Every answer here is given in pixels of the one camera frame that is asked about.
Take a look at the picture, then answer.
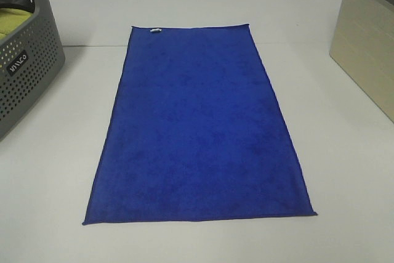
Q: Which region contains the blue towel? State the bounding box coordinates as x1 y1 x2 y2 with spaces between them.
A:
84 24 315 225

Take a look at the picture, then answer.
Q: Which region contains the grey perforated laundry basket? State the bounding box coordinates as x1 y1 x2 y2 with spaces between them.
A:
1 0 65 137

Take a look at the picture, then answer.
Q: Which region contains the beige plastic basket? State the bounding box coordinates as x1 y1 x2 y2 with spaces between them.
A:
329 0 394 86

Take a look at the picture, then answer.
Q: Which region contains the yellow-green towel in basket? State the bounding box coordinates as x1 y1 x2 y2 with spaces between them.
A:
1 8 32 42

